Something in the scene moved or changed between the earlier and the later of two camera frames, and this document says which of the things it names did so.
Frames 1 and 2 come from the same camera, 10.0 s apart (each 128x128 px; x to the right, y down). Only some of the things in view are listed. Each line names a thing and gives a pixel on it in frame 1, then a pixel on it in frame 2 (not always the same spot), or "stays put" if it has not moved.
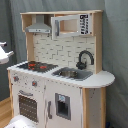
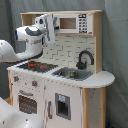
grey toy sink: [72, 73] stays put
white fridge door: [62, 105] stays put
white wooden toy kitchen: [60, 84] stays put
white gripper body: [4, 56] → [46, 22]
